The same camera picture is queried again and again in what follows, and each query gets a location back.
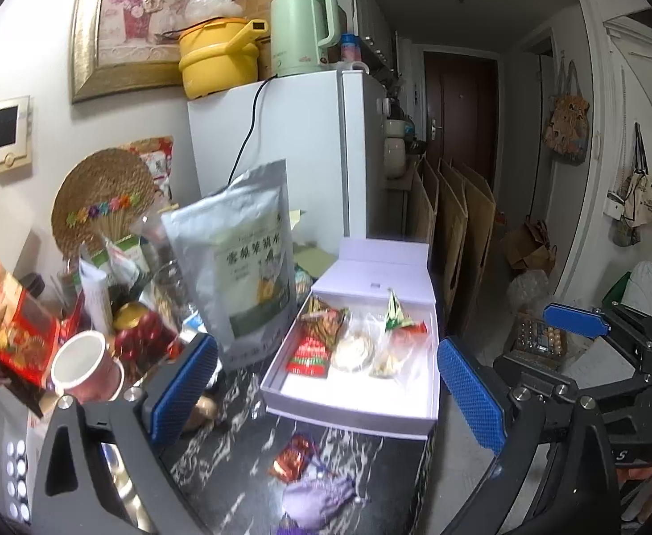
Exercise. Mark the nutritious cereal bag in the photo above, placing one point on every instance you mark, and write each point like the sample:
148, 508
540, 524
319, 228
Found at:
322, 322

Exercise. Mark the green electric kettle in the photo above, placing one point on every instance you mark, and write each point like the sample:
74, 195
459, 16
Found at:
301, 33

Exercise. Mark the dark entrance door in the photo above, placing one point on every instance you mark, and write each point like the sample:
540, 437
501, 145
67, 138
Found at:
462, 111

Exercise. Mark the small red candy packet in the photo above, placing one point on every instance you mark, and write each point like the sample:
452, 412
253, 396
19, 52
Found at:
289, 465

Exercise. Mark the pink panda paper cup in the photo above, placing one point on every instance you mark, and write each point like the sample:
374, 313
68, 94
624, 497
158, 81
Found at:
84, 368

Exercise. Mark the red snack packet in box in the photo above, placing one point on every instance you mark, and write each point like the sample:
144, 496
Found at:
311, 358

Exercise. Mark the brown cardboard sheets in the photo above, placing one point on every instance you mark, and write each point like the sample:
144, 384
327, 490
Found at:
451, 209

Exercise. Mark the clear bag of white cakes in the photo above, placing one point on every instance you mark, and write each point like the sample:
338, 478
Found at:
364, 347

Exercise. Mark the white gift box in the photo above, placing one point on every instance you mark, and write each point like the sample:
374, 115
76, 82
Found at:
360, 281

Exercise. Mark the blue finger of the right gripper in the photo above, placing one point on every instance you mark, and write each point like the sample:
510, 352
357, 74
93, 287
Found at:
575, 320

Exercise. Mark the red orange snack bag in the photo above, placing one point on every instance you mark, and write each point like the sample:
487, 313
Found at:
29, 334

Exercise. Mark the wall intercom panel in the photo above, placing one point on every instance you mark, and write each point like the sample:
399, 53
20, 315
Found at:
15, 133

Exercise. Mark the green triangular snack packet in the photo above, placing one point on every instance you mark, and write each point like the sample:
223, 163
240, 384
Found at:
396, 318

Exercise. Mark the red handled scissors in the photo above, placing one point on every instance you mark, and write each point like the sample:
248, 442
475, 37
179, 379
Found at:
146, 343

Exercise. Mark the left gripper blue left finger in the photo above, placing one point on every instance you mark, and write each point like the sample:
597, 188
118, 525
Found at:
176, 387

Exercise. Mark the egg carton box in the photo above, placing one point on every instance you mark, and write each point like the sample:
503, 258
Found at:
539, 341

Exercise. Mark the white refrigerator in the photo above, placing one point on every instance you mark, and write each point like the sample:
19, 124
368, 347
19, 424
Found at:
329, 129

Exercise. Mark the silver tea pouch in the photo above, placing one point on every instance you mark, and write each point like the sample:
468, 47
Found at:
235, 252

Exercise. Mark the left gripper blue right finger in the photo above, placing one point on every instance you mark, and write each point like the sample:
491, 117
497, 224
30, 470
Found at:
478, 392

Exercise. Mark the woven straw fan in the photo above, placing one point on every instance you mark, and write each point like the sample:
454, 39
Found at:
100, 197

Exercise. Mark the hanging patterned tote bag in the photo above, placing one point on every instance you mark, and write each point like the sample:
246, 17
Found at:
566, 132

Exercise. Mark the gold framed flower picture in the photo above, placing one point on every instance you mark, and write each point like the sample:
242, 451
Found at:
120, 46

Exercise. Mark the yellow rice cooker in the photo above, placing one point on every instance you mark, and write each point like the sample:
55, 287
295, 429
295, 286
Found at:
219, 54

